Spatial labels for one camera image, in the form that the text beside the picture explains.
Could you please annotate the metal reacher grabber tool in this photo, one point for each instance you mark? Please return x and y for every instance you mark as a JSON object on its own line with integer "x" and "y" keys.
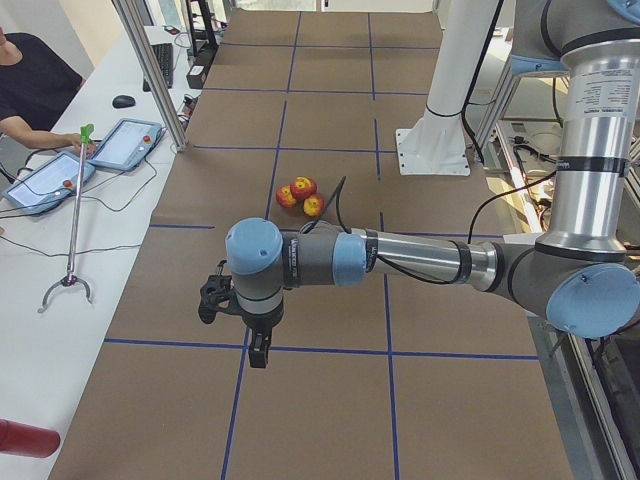
{"x": 70, "y": 278}

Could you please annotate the black keyboard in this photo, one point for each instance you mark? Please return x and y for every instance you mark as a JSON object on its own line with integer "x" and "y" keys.
{"x": 165, "y": 59}

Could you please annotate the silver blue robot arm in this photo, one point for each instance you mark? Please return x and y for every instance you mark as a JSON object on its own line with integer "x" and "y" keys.
{"x": 573, "y": 275}

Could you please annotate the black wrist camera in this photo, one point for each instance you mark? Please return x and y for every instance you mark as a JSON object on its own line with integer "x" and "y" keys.
{"x": 218, "y": 295}

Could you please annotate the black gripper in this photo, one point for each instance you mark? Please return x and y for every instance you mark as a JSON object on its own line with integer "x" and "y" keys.
{"x": 259, "y": 328}

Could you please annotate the teach pendant tablet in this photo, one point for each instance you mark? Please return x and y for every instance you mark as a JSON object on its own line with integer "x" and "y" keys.
{"x": 126, "y": 144}
{"x": 47, "y": 186}

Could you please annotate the far teach pendant tablet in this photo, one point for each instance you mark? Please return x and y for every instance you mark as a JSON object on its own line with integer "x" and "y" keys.
{"x": 126, "y": 144}

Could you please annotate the right red yellow apple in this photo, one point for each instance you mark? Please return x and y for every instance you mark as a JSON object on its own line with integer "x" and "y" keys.
{"x": 313, "y": 205}

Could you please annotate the black computer mouse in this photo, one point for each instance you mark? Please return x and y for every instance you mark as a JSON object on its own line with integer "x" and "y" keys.
{"x": 123, "y": 101}

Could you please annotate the lower left red apple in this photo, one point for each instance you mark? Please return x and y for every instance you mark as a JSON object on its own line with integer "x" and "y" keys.
{"x": 285, "y": 198}

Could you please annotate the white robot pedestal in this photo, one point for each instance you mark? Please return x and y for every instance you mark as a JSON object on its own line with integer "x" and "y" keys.
{"x": 435, "y": 145}

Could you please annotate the lone red yellow apple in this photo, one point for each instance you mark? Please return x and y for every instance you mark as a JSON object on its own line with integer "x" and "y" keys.
{"x": 301, "y": 187}

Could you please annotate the person in black shirt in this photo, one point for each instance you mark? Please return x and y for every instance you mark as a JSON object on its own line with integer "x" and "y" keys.
{"x": 37, "y": 86}

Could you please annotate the near teach pendant tablet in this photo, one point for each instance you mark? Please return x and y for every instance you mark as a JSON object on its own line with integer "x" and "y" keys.
{"x": 47, "y": 186}

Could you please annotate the aluminium frame post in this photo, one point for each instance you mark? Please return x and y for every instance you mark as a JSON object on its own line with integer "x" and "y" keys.
{"x": 132, "y": 23}

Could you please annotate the red cylinder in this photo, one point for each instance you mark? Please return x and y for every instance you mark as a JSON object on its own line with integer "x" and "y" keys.
{"x": 27, "y": 440}

